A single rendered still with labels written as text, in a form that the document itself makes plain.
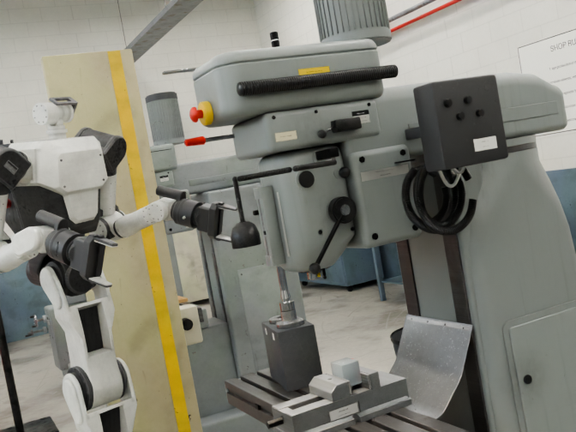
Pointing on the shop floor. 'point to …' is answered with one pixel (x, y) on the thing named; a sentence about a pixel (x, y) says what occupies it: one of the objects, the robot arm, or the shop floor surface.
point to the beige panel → (123, 346)
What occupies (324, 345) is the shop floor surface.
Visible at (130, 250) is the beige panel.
